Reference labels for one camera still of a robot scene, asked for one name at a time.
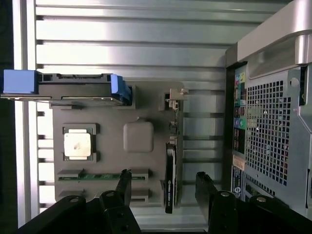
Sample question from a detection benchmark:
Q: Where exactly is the green RAM stick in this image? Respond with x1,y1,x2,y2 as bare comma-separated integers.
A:
59,172,147,182

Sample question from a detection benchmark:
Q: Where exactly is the silver CPU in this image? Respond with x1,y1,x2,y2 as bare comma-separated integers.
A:
63,133,92,158

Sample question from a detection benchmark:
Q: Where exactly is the grey plastic parts rack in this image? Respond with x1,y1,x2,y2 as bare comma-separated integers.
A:
50,81,186,208

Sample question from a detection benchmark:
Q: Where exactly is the grey PC case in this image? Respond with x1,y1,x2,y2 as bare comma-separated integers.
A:
225,0,312,210

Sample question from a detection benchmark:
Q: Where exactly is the hard disk with blue caddy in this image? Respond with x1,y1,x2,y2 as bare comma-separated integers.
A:
0,69,134,107

